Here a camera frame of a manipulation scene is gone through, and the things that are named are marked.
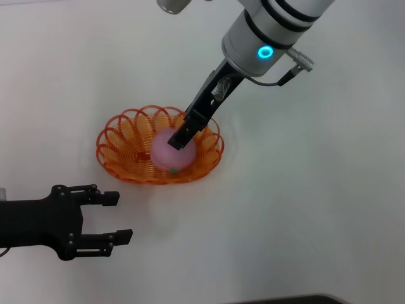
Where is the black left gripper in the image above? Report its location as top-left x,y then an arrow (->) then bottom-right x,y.
0,183 -> 134,262

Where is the pink plush peach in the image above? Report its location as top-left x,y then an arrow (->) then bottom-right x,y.
150,128 -> 197,174

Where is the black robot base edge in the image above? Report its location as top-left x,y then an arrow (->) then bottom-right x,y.
221,294 -> 346,304

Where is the orange plastic wire basket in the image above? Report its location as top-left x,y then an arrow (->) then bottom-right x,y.
96,104 -> 225,185

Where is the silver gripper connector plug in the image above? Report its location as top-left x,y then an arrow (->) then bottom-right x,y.
213,79 -> 230,99

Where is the black right wrist cable plug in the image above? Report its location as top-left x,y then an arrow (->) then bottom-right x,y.
252,46 -> 316,87

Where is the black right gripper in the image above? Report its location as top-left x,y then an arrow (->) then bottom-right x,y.
167,58 -> 246,151

